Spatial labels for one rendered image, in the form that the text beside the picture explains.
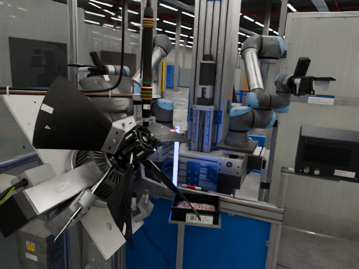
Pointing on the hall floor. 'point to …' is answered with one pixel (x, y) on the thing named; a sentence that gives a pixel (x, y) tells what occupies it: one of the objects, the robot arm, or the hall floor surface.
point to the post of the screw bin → (180, 246)
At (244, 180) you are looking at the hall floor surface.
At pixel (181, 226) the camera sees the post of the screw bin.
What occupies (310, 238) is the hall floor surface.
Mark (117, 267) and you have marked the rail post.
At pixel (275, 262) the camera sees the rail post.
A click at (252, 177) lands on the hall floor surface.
